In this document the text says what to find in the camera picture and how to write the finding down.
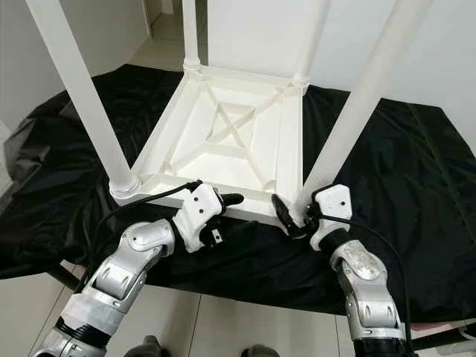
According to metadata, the white plastic children table top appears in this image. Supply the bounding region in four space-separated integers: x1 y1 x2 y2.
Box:
110 61 312 226

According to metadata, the grey left robot foot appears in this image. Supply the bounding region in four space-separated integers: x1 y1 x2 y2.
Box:
134 336 168 357

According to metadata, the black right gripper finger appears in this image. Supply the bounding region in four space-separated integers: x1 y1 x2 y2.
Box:
271 193 302 239

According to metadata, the pink seat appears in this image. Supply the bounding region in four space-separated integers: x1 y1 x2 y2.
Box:
413 320 476 332

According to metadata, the grey right robot foot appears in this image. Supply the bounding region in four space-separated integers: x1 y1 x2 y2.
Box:
242 345 280 357

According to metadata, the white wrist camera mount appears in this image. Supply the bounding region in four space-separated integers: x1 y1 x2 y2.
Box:
306 184 353 250
173 182 225 254

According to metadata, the black metal table leg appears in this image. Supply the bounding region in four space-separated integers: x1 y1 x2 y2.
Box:
413 331 476 352
45 264 79 287

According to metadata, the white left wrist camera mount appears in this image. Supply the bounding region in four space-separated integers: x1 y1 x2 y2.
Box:
173 182 225 254

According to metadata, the white plastic table leg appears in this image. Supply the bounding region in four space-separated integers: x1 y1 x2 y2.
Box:
182 0 202 70
297 0 434 213
26 0 141 196
290 0 332 84

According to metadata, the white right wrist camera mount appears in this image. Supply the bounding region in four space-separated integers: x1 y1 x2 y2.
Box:
306 184 353 250

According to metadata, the grey robot foot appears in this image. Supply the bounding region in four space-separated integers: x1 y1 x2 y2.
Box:
134 336 168 357
242 345 280 357

